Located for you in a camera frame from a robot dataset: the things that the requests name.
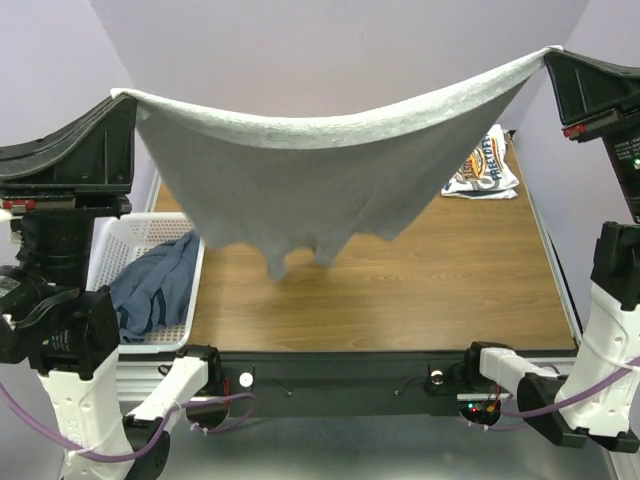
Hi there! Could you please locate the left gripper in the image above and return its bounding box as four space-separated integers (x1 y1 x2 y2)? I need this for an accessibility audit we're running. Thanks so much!
1 75 149 284

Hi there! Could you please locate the grey tank top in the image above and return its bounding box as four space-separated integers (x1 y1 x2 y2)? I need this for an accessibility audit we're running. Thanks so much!
111 50 545 280

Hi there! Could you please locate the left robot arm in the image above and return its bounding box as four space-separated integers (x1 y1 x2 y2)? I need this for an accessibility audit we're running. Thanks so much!
1 96 223 479

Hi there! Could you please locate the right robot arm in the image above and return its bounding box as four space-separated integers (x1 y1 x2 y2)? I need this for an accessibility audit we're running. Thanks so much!
460 52 639 454

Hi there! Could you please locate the folded white printed tank top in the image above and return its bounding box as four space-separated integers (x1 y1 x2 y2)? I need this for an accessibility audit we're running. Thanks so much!
441 124 520 200

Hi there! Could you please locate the blue tank top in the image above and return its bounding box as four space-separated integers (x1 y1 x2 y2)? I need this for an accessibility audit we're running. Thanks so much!
109 231 200 344

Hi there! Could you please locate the white plastic laundry basket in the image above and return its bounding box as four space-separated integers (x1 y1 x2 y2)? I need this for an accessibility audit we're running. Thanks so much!
87 212 204 355

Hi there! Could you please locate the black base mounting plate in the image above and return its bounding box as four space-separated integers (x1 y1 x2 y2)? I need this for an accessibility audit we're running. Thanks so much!
220 350 495 418

